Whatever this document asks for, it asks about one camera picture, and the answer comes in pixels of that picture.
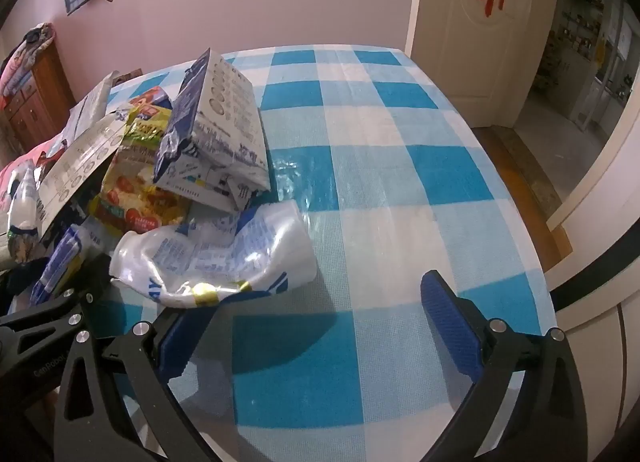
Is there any orange and blue snack packet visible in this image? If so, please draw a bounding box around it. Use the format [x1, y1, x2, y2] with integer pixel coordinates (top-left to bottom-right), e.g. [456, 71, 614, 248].
[131, 86, 176, 120]

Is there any large white snack bag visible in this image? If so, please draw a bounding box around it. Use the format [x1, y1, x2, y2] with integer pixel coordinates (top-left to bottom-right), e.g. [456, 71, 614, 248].
[35, 114, 128, 237]

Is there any blue checkered tablecloth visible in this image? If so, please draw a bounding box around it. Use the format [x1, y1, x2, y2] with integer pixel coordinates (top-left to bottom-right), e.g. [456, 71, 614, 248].
[65, 44, 558, 462]

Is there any white framed glass door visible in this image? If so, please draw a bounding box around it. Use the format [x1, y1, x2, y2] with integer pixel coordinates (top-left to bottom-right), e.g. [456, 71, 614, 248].
[570, 0, 638, 135]

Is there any clear printed plastic bag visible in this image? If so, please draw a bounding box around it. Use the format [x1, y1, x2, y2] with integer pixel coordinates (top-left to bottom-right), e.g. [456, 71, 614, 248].
[109, 199, 318, 310]

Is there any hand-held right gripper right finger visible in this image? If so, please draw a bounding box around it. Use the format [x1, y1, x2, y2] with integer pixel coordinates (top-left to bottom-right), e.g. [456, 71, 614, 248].
[420, 270, 588, 462]

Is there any pile of folded blankets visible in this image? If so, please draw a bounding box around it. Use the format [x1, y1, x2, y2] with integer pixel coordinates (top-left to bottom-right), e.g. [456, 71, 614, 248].
[0, 24, 56, 97]

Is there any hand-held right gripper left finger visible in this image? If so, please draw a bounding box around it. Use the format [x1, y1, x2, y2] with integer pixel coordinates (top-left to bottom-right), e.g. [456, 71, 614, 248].
[52, 292, 233, 462]

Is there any pink printed blanket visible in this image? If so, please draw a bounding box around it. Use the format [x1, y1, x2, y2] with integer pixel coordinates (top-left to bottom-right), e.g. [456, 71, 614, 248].
[0, 139, 61, 203]

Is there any blue and white milk carton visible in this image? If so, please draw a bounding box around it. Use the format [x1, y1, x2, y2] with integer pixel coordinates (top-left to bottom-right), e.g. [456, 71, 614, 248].
[152, 48, 272, 213]

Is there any yellow red snack packet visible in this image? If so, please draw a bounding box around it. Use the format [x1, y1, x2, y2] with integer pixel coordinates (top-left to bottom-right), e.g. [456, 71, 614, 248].
[90, 142, 193, 240]

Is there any silver white snack bag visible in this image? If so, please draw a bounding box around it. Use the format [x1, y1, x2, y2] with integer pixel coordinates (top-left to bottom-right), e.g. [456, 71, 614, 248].
[62, 70, 121, 143]

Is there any clear plastic bottle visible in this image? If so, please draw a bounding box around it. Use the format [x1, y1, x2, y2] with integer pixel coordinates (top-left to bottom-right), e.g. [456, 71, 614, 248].
[7, 164, 43, 263]

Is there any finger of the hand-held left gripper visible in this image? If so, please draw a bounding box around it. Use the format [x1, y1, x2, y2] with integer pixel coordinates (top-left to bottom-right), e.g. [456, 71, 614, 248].
[0, 257, 113, 343]
[0, 337, 71, 408]

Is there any yellow green snack packet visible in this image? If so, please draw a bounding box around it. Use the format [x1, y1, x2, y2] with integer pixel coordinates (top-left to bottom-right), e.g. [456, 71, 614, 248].
[120, 104, 173, 153]

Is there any brown wooden cabinet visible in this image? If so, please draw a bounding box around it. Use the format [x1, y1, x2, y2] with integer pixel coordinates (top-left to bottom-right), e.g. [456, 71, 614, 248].
[0, 44, 76, 153]

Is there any white cupboard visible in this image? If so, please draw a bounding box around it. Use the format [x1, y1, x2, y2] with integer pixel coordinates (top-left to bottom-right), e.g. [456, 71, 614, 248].
[522, 287, 640, 462]

